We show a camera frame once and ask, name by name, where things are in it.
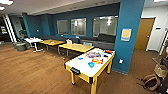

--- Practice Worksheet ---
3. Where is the white open laptop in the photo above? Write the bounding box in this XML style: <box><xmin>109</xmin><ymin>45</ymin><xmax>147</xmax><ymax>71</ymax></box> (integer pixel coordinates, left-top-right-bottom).
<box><xmin>65</xmin><ymin>38</ymin><xmax>73</xmax><ymax>45</ymax></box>

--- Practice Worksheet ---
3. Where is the open cardboard box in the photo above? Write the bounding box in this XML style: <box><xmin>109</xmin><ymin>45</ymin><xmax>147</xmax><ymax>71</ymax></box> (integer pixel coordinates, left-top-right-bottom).
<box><xmin>153</xmin><ymin>64</ymin><xmax>168</xmax><ymax>79</ymax></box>

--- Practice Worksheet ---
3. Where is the long wooden table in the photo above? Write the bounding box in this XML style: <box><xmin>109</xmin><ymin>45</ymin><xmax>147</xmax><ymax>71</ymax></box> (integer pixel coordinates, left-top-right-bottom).
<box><xmin>39</xmin><ymin>39</ymin><xmax>66</xmax><ymax>52</ymax></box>
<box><xmin>58</xmin><ymin>43</ymin><xmax>95</xmax><ymax>58</ymax></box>

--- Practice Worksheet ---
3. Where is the colourful board game box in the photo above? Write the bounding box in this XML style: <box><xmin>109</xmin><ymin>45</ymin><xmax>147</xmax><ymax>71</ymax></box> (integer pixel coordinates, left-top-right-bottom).
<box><xmin>85</xmin><ymin>50</ymin><xmax>102</xmax><ymax>59</ymax></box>

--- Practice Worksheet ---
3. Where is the yellow game table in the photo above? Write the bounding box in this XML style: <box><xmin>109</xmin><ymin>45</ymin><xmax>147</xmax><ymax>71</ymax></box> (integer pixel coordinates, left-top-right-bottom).
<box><xmin>64</xmin><ymin>47</ymin><xmax>116</xmax><ymax>94</ymax></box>

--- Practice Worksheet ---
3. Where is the small black object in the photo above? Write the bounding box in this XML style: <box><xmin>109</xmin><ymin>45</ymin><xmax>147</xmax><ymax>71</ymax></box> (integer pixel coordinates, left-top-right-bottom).
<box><xmin>102</xmin><ymin>53</ymin><xmax>110</xmax><ymax>58</ymax></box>

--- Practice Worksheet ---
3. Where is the dark grey bench sofa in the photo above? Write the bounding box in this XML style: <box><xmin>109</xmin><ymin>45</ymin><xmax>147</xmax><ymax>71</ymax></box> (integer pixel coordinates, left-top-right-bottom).
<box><xmin>40</xmin><ymin>33</ymin><xmax>116</xmax><ymax>51</ymax></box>

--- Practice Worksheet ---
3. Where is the orange red bowl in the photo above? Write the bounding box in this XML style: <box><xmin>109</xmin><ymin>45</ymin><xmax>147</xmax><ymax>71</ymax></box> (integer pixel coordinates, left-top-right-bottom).
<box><xmin>104</xmin><ymin>49</ymin><xmax>115</xmax><ymax>55</ymax></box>

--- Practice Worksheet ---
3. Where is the large framed interior window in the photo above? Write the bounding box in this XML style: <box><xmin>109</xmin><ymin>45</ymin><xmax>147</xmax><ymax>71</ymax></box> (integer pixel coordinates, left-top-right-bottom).
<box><xmin>92</xmin><ymin>15</ymin><xmax>119</xmax><ymax>38</ymax></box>

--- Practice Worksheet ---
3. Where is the small white table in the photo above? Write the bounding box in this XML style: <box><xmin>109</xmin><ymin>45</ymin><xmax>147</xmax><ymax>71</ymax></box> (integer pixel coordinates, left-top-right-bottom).
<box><xmin>24</xmin><ymin>37</ymin><xmax>44</xmax><ymax>53</ymax></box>

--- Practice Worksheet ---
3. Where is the brown wooden door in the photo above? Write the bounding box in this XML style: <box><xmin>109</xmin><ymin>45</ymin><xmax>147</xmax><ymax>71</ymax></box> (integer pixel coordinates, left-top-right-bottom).
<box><xmin>134</xmin><ymin>17</ymin><xmax>156</xmax><ymax>52</ymax></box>

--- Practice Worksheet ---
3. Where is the dark round ottoman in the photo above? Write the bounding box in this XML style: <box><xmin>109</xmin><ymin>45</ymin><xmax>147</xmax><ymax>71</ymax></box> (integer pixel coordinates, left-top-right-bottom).
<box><xmin>15</xmin><ymin>42</ymin><xmax>28</xmax><ymax>52</ymax></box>

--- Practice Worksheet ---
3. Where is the brown black backpack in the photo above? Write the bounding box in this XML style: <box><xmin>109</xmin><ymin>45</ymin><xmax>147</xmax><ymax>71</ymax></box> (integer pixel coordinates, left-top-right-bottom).
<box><xmin>136</xmin><ymin>73</ymin><xmax>163</xmax><ymax>92</ymax></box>

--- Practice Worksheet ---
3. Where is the black wheeled cart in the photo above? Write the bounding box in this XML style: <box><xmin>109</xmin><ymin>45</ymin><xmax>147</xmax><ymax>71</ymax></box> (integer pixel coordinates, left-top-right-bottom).
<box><xmin>151</xmin><ymin>56</ymin><xmax>168</xmax><ymax>66</ymax></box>

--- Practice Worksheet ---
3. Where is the rectangular ceiling light panel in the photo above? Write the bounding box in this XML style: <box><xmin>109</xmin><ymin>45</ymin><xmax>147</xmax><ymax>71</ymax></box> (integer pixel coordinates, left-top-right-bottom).
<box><xmin>0</xmin><ymin>0</ymin><xmax>14</xmax><ymax>6</ymax></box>

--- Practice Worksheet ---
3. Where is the white wall outlet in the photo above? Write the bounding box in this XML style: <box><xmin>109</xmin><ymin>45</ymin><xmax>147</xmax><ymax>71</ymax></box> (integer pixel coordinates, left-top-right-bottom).
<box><xmin>118</xmin><ymin>58</ymin><xmax>124</xmax><ymax>65</ymax></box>

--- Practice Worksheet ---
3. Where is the yellow wall sign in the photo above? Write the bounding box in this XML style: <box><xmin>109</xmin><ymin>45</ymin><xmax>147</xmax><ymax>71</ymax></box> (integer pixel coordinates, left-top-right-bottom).
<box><xmin>120</xmin><ymin>28</ymin><xmax>133</xmax><ymax>42</ymax></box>

